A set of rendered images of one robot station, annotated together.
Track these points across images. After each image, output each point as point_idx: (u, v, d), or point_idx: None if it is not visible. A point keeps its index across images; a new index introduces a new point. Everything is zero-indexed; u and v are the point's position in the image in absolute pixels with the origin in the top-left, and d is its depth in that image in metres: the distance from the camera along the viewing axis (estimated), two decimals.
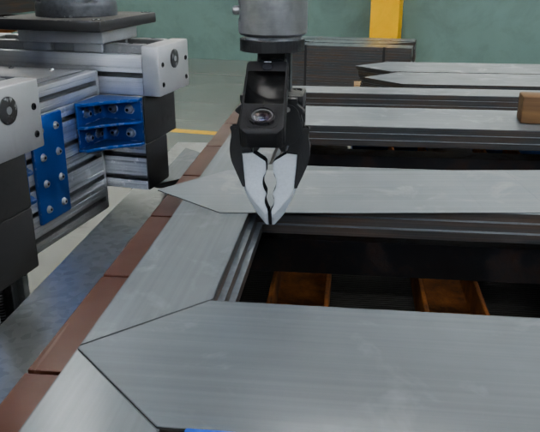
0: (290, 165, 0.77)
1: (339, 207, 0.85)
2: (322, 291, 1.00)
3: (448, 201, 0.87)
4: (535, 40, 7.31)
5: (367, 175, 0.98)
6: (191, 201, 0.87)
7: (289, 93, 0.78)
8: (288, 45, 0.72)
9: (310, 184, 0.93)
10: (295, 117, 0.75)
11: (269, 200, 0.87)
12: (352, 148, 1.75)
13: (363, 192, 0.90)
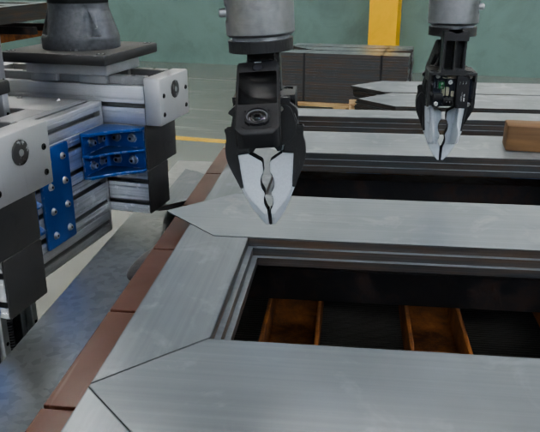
0: (286, 164, 0.77)
1: (323, 234, 0.93)
2: (315, 316, 1.06)
3: (426, 233, 0.94)
4: (532, 46, 7.37)
5: (361, 203, 1.05)
6: (192, 222, 0.97)
7: (280, 92, 0.78)
8: (277, 44, 0.72)
9: (305, 211, 1.02)
10: (289, 116, 0.75)
11: (261, 225, 0.97)
12: None
13: (351, 221, 0.98)
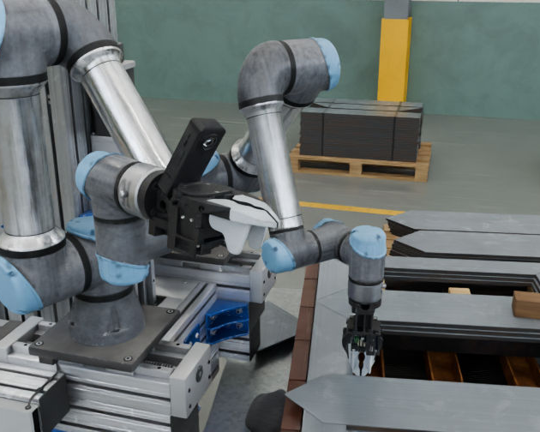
0: (245, 197, 0.85)
1: (395, 422, 1.40)
2: None
3: (464, 420, 1.41)
4: (532, 91, 7.84)
5: (416, 386, 1.52)
6: (305, 408, 1.44)
7: None
8: None
9: (379, 394, 1.49)
10: (217, 184, 0.89)
11: (352, 411, 1.44)
12: None
13: (411, 406, 1.45)
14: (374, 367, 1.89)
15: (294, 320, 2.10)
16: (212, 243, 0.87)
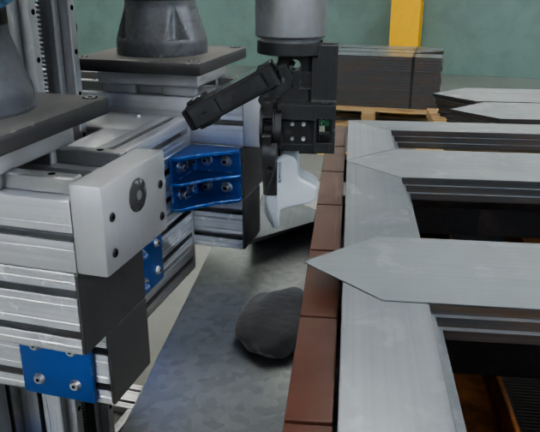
0: None
1: (524, 298, 0.72)
2: (483, 392, 0.85)
3: None
4: None
5: None
6: (345, 280, 0.76)
7: (300, 102, 0.73)
8: (261, 45, 0.71)
9: (479, 262, 0.81)
10: (259, 120, 0.73)
11: (436, 284, 0.75)
12: None
13: None
14: None
15: (310, 208, 1.41)
16: (322, 142, 0.77)
